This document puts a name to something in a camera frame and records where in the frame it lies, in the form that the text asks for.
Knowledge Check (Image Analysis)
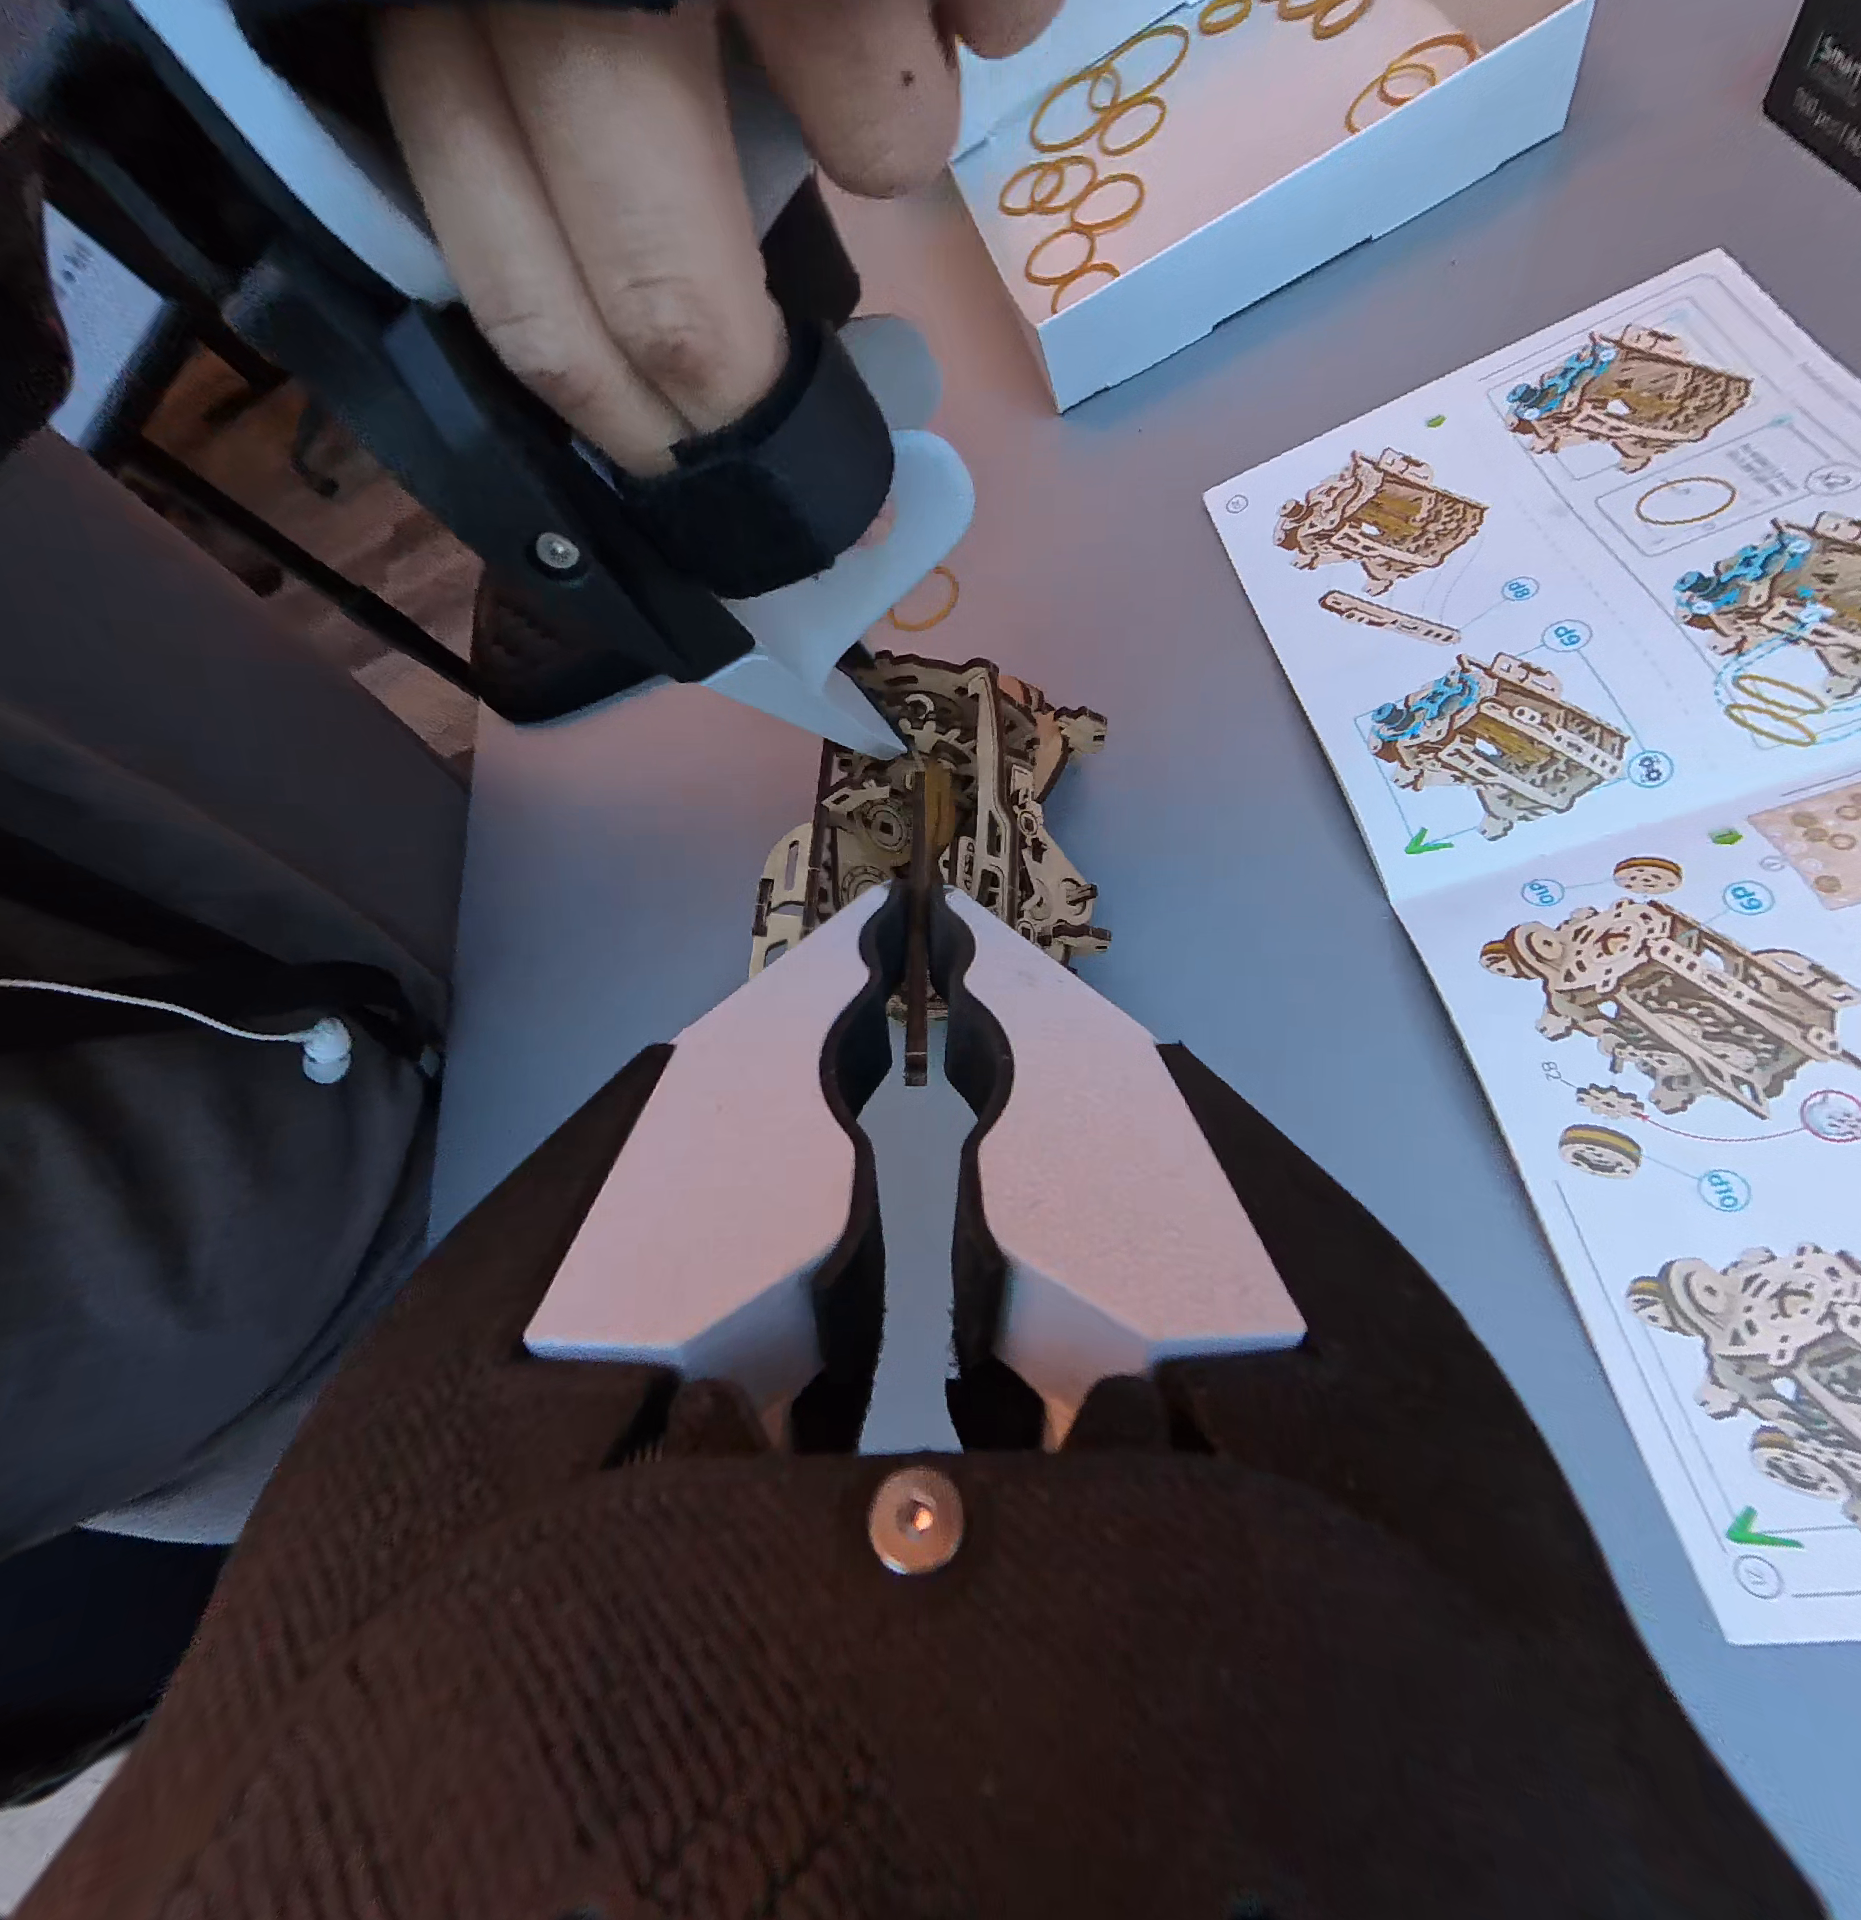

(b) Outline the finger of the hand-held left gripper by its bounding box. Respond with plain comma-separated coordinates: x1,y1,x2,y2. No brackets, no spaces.
673,649,913,760
802,316,979,745

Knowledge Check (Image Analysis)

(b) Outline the person's grey clothing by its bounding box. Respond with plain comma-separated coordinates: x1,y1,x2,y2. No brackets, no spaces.
0,435,474,1577

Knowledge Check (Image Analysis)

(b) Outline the black printed box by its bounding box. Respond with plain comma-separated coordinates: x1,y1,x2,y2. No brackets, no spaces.
1762,0,1861,212

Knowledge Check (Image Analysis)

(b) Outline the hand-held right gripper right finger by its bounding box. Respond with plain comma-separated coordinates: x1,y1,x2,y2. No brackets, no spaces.
928,886,1310,1454

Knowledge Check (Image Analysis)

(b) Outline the wooden model car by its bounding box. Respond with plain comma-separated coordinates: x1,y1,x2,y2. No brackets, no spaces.
750,649,1112,1038

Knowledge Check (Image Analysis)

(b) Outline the pile of yellow rubber bands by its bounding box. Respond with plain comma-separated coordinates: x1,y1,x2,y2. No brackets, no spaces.
999,0,1489,303

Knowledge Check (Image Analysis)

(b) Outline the white cardboard box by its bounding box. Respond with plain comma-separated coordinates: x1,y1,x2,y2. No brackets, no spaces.
945,0,1601,416

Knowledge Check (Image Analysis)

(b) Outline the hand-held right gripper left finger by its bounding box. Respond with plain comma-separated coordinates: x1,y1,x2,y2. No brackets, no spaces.
522,884,911,1454

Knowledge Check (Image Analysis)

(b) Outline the thin wooden model stick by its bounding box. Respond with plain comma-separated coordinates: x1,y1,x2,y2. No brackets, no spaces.
897,761,945,1089

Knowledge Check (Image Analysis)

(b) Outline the person's left hand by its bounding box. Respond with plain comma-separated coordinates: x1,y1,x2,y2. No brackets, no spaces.
367,0,1058,473

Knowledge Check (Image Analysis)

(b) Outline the white drawstring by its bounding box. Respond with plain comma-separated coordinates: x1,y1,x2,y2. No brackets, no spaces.
0,977,355,1085

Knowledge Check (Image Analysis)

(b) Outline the illustrated instruction booklet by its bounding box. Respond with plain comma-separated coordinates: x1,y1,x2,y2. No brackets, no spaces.
1203,246,1861,1646

